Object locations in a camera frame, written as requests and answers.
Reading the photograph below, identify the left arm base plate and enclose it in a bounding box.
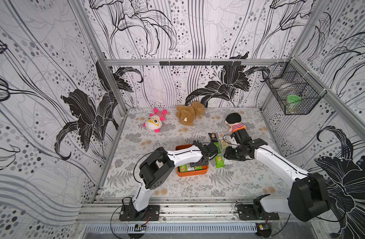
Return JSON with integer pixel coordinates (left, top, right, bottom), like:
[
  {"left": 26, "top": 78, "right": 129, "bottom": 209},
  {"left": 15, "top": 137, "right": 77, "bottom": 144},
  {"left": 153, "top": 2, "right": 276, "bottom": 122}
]
[{"left": 119, "top": 205, "right": 160, "bottom": 222}]

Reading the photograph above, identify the green lid jar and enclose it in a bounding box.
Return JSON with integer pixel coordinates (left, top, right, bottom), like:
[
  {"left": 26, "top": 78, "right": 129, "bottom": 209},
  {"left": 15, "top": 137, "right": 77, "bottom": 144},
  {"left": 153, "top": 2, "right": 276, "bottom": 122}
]
[{"left": 285, "top": 95, "right": 302, "bottom": 114}]

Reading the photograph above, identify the green cookie packet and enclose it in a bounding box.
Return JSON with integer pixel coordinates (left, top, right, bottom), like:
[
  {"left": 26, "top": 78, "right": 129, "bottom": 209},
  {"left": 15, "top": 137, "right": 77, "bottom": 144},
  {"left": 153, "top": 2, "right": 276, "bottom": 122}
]
[
  {"left": 214, "top": 142, "right": 222, "bottom": 155},
  {"left": 215, "top": 155, "right": 225, "bottom": 168},
  {"left": 179, "top": 164, "right": 188, "bottom": 173}
]

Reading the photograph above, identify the pink white owl plush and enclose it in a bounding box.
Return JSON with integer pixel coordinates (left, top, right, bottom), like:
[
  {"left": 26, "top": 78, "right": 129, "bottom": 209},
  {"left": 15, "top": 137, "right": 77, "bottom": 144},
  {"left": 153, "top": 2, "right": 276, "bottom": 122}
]
[{"left": 143, "top": 108, "right": 168, "bottom": 132}]

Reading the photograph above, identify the brown teddy bear plush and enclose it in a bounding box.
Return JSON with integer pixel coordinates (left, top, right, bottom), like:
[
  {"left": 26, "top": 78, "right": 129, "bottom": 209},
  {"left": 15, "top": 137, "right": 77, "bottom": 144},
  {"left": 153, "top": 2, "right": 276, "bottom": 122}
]
[{"left": 176, "top": 101, "right": 205, "bottom": 126}]

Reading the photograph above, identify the orange storage box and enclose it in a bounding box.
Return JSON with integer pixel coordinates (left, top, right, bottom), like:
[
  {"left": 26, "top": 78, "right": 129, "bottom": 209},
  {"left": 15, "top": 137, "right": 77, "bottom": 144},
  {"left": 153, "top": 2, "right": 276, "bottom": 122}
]
[{"left": 173, "top": 144, "right": 208, "bottom": 177}]

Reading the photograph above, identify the yellow cookie packet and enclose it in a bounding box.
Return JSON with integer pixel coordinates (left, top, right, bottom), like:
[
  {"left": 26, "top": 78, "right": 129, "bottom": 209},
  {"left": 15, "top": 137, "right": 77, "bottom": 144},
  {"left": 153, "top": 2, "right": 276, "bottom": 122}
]
[{"left": 221, "top": 140, "right": 229, "bottom": 150}]

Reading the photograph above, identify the black cookie packet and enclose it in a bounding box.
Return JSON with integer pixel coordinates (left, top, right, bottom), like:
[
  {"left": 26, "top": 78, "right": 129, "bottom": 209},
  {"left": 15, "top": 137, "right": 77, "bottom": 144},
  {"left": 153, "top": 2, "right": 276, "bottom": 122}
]
[{"left": 208, "top": 133, "right": 218, "bottom": 142}]

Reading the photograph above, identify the black wire basket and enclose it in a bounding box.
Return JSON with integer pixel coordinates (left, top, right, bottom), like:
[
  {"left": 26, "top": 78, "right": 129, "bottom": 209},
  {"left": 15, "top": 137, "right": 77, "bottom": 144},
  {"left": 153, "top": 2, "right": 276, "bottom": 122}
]
[{"left": 263, "top": 62, "right": 327, "bottom": 116}]

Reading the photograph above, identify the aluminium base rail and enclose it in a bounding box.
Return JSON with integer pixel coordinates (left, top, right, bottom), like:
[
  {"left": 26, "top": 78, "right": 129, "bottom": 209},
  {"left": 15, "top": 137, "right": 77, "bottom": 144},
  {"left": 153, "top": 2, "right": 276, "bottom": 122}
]
[{"left": 77, "top": 200, "right": 321, "bottom": 223}]

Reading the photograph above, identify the white cookie packet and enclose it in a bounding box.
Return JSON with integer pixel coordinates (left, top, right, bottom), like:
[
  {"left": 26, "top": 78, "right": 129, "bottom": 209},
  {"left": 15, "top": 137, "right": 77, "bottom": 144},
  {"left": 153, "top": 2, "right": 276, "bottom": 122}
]
[
  {"left": 224, "top": 159, "right": 233, "bottom": 165},
  {"left": 216, "top": 130, "right": 225, "bottom": 138}
]

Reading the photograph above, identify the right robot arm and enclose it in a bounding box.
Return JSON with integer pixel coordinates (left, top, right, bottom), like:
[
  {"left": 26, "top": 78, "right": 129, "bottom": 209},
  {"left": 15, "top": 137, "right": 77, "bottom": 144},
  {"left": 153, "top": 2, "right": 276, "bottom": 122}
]
[{"left": 224, "top": 129, "right": 331, "bottom": 222}]

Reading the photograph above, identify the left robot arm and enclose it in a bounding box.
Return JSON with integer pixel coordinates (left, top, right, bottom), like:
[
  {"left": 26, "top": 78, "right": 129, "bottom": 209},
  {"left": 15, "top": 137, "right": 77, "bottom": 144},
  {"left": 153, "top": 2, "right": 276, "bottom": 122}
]
[{"left": 133, "top": 141, "right": 219, "bottom": 212}]

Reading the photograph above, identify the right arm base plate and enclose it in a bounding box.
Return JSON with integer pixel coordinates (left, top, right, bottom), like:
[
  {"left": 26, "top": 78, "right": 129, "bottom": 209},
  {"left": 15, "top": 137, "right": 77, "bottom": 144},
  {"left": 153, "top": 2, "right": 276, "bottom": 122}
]
[{"left": 234, "top": 203, "right": 280, "bottom": 222}]

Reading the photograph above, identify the black-haired doll orange dress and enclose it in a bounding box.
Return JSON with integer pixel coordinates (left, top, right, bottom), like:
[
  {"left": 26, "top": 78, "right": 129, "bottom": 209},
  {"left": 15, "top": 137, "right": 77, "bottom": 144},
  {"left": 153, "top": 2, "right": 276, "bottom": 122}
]
[{"left": 225, "top": 113, "right": 246, "bottom": 133}]

